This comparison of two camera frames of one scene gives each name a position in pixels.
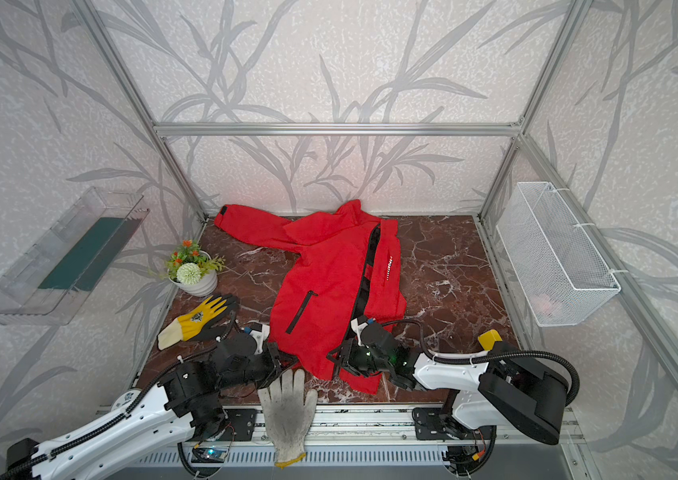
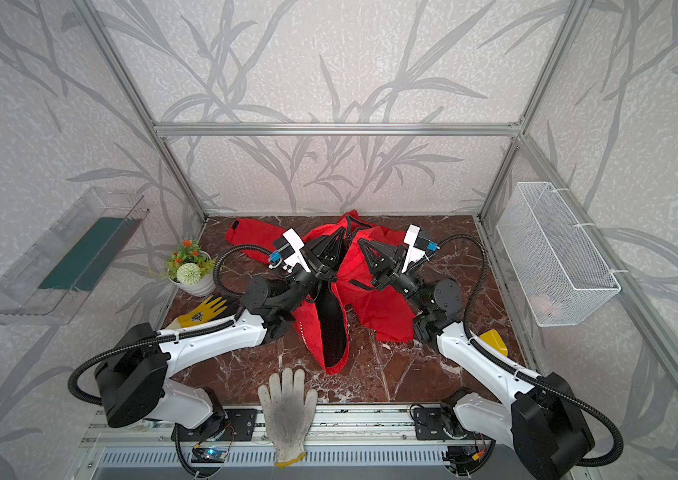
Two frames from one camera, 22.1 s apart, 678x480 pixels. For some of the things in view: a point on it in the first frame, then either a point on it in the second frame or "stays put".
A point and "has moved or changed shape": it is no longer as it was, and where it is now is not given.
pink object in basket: x=543 y=302 stays put
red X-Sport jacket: x=346 y=272 has moved or changed shape
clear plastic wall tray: x=52 y=281 stays put
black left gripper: x=269 y=359 -> x=320 y=263
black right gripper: x=352 y=355 -> x=386 y=270
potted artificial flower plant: x=193 y=270 stays put
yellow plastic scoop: x=488 y=339 stays put
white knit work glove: x=289 y=412 stays put
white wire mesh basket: x=559 y=273 stays put
